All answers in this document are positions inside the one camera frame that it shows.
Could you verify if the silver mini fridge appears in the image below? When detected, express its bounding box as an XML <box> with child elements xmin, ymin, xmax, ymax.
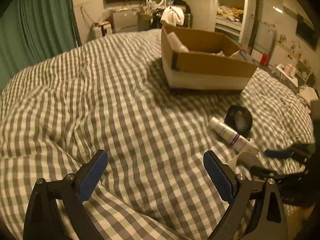
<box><xmin>110</xmin><ymin>10</ymin><xmax>138</xmax><ymax>33</ymax></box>

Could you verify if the grey sock purple cuff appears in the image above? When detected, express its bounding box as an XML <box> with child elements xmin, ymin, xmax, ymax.
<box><xmin>229</xmin><ymin>49</ymin><xmax>255</xmax><ymax>63</ymax></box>

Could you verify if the white plush toy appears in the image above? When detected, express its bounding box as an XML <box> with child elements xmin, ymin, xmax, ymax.
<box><xmin>212</xmin><ymin>51</ymin><xmax>225</xmax><ymax>57</ymax></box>

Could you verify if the large green curtain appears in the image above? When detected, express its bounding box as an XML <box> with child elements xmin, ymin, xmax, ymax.
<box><xmin>1</xmin><ymin>0</ymin><xmax>81</xmax><ymax>89</ymax></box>

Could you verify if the white plastic bottle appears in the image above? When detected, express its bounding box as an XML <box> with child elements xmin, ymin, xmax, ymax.
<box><xmin>167</xmin><ymin>32</ymin><xmax>189</xmax><ymax>53</ymax></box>

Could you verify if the small white side table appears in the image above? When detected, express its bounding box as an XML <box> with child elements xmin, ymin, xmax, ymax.
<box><xmin>271</xmin><ymin>64</ymin><xmax>298</xmax><ymax>88</ymax></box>

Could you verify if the white cosmetic tube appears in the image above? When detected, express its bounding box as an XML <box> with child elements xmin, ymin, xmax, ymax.
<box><xmin>209</xmin><ymin>117</ymin><xmax>259</xmax><ymax>154</ymax></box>

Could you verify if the white suitcase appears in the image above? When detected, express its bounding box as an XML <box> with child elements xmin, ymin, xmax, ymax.
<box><xmin>91</xmin><ymin>21</ymin><xmax>113</xmax><ymax>38</ymax></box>

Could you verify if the white wardrobe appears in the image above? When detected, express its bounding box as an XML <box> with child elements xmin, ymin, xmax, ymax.
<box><xmin>185</xmin><ymin>0</ymin><xmax>251</xmax><ymax>43</ymax></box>

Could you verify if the grey checkered bed quilt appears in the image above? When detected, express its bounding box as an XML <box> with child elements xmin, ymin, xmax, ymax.
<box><xmin>1</xmin><ymin>30</ymin><xmax>314</xmax><ymax>239</ymax></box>

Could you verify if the black tape roll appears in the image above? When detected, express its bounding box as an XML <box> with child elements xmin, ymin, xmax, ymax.
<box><xmin>224</xmin><ymin>105</ymin><xmax>253</xmax><ymax>138</ymax></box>

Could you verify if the brown cardboard box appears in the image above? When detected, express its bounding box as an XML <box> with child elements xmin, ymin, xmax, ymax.
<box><xmin>161</xmin><ymin>26</ymin><xmax>257</xmax><ymax>91</ymax></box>

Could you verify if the black range hood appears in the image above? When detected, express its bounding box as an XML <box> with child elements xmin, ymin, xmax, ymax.
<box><xmin>296</xmin><ymin>14</ymin><xmax>318</xmax><ymax>50</ymax></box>

